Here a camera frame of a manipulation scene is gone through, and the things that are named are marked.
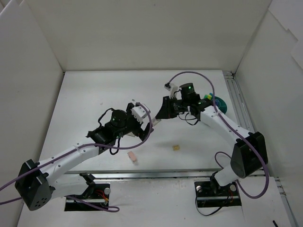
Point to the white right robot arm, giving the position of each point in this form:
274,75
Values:
249,149

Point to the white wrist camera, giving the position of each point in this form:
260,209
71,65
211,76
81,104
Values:
140,112
173,89

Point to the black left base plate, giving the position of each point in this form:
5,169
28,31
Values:
98,197

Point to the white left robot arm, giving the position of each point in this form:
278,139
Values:
39,182

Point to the white staples box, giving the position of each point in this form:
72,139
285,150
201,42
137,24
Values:
155,121

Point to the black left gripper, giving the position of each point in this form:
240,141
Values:
138,125

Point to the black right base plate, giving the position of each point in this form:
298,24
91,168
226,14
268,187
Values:
227,196

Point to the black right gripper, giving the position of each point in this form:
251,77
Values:
167,109

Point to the teal round pen holder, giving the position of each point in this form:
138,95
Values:
222,105

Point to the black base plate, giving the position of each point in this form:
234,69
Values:
227,196
98,197

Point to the small yellow eraser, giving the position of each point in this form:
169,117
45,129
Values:
176,147

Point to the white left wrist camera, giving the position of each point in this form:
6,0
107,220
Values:
140,112

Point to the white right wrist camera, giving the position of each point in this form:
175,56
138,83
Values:
173,89

